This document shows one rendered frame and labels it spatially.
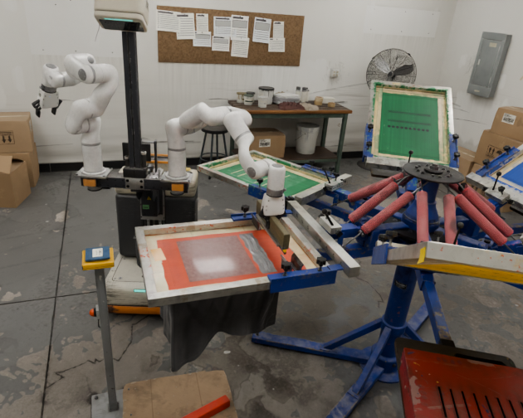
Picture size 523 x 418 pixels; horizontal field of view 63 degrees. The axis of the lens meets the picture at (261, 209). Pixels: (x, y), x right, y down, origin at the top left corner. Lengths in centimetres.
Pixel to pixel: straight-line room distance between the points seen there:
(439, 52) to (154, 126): 426
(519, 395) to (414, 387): 28
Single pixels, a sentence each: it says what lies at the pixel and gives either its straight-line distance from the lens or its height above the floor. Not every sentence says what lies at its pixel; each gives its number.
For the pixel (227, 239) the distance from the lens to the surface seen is 211.
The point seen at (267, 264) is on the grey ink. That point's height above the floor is 96.
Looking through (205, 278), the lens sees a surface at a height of 96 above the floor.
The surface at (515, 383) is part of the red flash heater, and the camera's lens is 146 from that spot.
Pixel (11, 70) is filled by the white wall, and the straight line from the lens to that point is 555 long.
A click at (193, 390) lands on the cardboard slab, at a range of 265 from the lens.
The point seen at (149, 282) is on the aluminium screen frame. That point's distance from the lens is 176.
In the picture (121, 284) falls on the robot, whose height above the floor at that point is 28.
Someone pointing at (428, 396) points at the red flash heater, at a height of 110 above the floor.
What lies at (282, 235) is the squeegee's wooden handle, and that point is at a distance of 183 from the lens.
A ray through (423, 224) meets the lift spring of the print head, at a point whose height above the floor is 116.
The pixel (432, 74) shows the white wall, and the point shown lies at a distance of 721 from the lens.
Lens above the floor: 200
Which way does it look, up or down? 25 degrees down
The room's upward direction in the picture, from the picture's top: 5 degrees clockwise
